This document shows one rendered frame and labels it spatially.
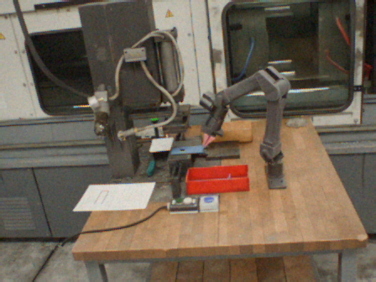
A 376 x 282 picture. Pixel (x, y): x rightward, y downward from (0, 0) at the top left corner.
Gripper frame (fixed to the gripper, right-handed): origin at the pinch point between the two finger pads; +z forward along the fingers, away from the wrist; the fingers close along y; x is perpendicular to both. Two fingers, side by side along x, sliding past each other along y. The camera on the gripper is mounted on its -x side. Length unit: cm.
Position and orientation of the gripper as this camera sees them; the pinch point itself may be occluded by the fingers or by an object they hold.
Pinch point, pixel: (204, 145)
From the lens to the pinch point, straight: 189.7
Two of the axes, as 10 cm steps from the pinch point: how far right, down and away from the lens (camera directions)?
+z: -3.9, 8.4, 3.8
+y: -9.2, -3.9, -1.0
